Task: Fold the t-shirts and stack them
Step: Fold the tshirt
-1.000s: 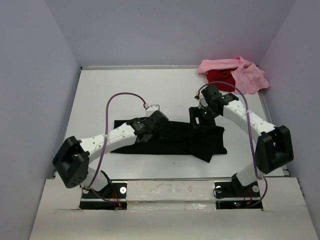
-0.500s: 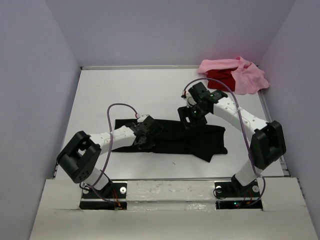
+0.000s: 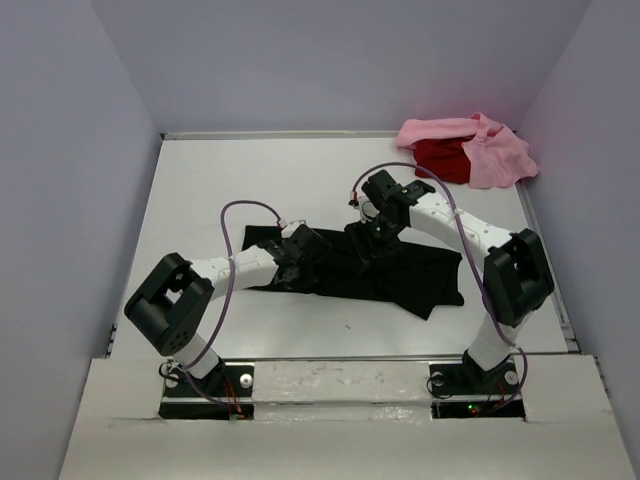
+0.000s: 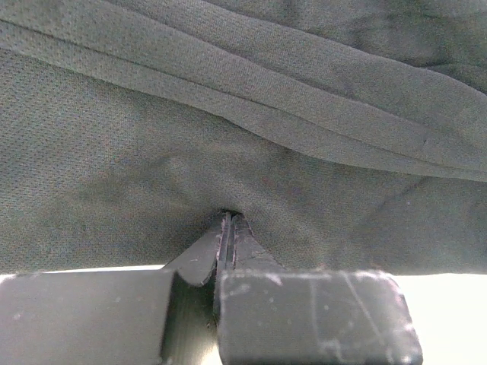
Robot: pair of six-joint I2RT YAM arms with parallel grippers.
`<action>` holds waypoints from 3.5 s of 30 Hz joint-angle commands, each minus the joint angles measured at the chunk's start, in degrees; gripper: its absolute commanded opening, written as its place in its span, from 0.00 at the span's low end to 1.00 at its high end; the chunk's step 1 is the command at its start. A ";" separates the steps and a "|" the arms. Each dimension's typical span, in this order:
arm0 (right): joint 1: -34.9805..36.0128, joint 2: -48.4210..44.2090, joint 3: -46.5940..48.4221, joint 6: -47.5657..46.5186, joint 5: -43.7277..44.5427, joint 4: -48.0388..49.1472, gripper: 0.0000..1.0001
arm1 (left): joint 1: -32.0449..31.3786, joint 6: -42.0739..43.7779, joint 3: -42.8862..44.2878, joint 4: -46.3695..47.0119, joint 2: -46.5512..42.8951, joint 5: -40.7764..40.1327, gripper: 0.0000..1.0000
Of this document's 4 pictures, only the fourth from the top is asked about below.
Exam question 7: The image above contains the black t-shirt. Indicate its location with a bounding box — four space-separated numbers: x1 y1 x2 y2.
1 1 486 275

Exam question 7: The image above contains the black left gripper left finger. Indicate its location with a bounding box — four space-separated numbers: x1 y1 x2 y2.
1 213 231 364

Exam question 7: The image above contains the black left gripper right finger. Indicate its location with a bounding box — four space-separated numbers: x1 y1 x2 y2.
215 213 423 364

